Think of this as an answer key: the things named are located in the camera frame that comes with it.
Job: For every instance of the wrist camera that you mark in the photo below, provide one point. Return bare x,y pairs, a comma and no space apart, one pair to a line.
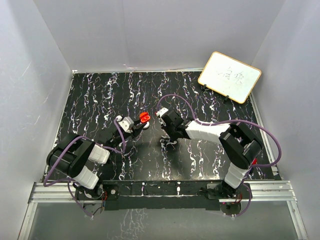
125,123
160,113

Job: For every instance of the black base bar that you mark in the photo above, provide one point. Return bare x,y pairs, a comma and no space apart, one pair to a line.
167,194

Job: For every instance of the aluminium rail frame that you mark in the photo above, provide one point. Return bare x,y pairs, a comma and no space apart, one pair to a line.
94,100

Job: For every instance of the orange earbud charging case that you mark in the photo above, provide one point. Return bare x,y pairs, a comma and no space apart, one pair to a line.
144,117

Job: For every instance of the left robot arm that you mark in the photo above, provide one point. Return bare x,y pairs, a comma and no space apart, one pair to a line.
71,154

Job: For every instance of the white round disc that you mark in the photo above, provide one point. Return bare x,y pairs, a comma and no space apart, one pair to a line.
146,126

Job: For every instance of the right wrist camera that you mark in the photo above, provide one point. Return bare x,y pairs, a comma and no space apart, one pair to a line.
160,113

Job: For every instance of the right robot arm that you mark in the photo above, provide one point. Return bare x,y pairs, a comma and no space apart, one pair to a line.
240,144

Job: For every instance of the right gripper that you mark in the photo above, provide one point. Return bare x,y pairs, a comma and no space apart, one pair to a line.
173,137

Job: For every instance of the small whiteboard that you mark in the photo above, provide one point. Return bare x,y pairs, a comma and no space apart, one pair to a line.
229,77

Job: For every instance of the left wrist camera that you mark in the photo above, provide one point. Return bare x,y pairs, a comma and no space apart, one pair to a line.
125,123

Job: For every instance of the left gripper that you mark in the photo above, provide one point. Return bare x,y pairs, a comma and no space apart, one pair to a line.
136,129

